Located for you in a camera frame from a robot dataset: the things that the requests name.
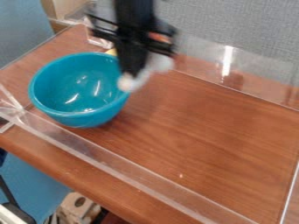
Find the clear acrylic barrier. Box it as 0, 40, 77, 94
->
177, 35, 299, 111
15, 110, 257, 224

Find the blue plastic bowl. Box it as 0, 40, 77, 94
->
29, 52, 130, 129

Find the clear acrylic triangular bracket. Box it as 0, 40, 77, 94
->
83, 17, 118, 50

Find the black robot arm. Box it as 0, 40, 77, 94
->
86, 0, 178, 77

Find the white red toy mushroom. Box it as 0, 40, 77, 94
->
118, 53, 174, 92

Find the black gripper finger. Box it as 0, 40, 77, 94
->
133, 49, 150, 77
117, 45, 133, 72

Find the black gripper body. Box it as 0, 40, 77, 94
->
87, 13, 178, 57

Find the left clear acrylic bracket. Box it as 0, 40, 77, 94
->
0, 83, 25, 134

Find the front clear acrylic barrier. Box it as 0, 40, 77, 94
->
15, 110, 257, 224

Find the rear clear acrylic barrier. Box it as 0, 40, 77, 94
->
177, 35, 299, 111

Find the yellow toy banana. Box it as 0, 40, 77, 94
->
106, 48, 118, 56

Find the beige block with hole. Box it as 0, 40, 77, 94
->
58, 192, 102, 224

